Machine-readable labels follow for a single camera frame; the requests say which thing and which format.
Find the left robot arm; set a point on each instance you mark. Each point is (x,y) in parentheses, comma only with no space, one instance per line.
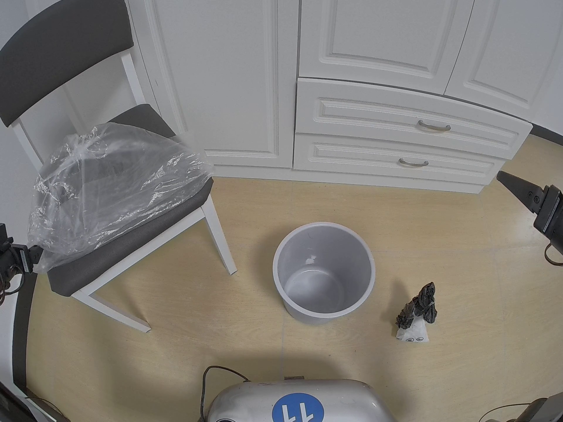
(3,260)

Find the white printed wrapper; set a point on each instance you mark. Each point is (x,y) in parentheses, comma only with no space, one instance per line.
(413,334)

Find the white wardrobe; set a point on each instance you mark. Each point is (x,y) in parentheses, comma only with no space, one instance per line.
(374,38)

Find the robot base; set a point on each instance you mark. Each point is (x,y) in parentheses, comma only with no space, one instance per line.
(255,405)

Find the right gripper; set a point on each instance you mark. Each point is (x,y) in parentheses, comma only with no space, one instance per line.
(552,213)

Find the white chair with grey seat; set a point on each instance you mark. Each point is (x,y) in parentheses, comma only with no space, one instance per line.
(66,51)

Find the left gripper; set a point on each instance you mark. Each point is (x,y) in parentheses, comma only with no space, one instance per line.
(22,260)

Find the light grey trash bin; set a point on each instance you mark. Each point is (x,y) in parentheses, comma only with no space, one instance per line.
(325,257)

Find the clear plastic bag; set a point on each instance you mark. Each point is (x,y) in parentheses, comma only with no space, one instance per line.
(114,191)

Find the black plastic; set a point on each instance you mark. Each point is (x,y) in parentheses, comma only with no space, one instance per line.
(422,306)

